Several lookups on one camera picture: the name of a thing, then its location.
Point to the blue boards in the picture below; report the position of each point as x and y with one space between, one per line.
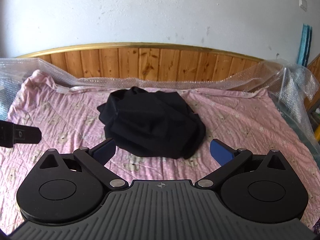
304 45

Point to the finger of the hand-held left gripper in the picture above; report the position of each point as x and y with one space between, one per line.
22 133

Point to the black pants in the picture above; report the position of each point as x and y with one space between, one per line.
150 122

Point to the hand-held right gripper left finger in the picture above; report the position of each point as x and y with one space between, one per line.
103 151

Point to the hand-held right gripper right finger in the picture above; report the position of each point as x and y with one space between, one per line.
221 152

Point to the wooden furniture panel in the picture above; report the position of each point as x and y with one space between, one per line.
315 65

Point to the white wall switch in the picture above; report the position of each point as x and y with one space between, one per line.
303 3

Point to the wooden headboard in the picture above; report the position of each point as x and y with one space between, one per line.
150 62

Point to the clear bubble wrap sheet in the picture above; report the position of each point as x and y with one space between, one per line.
295 85

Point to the pink bear-print blanket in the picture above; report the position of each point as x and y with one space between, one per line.
250 130

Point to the yellow cylindrical object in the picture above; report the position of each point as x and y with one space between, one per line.
318 133

